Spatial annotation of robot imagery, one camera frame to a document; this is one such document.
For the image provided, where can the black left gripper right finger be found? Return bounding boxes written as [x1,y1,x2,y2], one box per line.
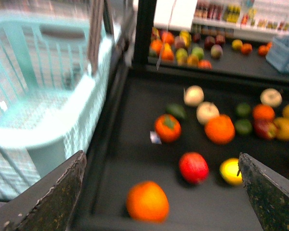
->
[238,153,289,231]

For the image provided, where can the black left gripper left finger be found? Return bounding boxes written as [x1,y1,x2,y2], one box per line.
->
[0,151,87,231]

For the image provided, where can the yellow lemon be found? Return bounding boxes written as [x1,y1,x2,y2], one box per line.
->
[219,158,243,186]

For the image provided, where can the light teal plastic basket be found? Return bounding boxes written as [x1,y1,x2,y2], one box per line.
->
[0,11,121,201]

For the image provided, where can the white background goods shelf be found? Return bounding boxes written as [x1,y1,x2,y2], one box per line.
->
[154,0,289,41]

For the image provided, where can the yellow orange fruit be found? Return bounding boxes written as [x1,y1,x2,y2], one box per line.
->
[274,117,289,141]

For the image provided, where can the red yellow apple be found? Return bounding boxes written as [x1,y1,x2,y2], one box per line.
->
[253,119,277,140]

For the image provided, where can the green lime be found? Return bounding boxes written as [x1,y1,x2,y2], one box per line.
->
[234,119,253,136]
[235,103,251,118]

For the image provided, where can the round orange fruit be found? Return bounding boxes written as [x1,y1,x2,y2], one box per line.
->
[204,114,236,145]

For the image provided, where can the small orange tangerine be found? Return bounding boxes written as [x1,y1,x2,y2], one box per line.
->
[252,104,275,121]

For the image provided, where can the large orange front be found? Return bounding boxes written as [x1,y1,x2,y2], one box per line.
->
[126,181,170,223]

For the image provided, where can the white pear far right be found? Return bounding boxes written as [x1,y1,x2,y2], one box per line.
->
[260,88,282,107]

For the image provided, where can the orange persimmon with leaf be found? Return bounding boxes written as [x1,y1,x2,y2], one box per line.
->
[155,114,182,143]

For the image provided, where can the dark green avocado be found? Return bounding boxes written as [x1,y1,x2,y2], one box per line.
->
[166,103,186,120]

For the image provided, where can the white pear with stem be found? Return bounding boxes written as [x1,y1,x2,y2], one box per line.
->
[184,85,204,107]

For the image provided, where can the small blue shopping basket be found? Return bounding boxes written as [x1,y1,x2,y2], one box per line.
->
[266,35,289,74]

